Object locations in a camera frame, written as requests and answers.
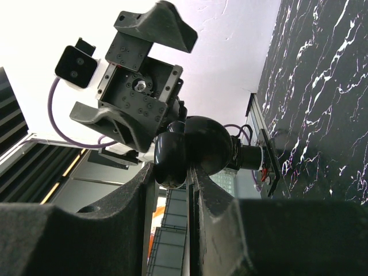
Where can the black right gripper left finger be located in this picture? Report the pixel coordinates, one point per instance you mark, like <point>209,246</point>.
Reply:
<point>108,237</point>

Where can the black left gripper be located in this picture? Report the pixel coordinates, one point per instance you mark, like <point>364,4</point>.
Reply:
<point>138,96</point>

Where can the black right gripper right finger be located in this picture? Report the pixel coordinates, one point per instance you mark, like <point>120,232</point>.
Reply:
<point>231,236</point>

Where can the black round earbud case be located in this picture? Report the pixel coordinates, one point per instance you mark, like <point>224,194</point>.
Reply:
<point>199,140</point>

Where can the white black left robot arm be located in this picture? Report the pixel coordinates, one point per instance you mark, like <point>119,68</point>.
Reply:
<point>120,155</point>

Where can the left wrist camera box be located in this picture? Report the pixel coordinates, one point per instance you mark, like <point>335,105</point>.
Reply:
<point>77,65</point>

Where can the aluminium frame rail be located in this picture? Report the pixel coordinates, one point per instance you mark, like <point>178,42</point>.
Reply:
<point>256,120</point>

